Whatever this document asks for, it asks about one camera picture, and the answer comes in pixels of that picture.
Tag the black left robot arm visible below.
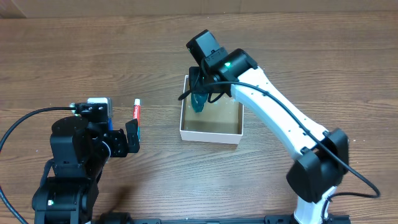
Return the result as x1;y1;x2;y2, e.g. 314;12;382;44
32;116;139;223

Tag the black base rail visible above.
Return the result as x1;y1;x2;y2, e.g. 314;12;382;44
93;212;352;224

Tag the Colgate toothpaste tube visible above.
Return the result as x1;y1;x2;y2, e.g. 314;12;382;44
133;98;141;140

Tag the blue disposable razor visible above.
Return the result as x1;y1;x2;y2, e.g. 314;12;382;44
108;118;113;131

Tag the teal Listerine mouthwash bottle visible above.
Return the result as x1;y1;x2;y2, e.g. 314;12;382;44
191;93;208;113

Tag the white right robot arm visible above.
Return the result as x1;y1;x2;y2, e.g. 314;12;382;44
188;45;350;223

